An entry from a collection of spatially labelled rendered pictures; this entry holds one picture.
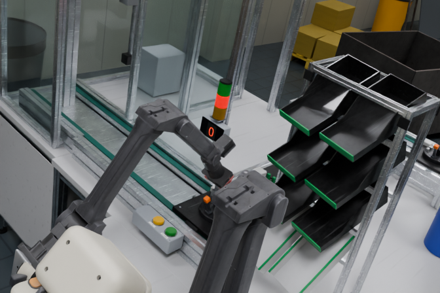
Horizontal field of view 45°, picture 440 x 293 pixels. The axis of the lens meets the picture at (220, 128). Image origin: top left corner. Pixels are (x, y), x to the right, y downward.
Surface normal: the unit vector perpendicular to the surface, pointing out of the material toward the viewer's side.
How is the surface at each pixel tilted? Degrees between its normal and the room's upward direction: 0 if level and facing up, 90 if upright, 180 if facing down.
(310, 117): 25
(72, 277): 48
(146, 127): 65
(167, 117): 12
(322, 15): 90
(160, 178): 0
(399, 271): 0
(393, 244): 0
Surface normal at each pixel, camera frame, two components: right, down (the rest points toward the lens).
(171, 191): 0.18, -0.87
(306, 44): -0.61, 0.27
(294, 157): -0.18, -0.73
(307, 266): -0.44, -0.51
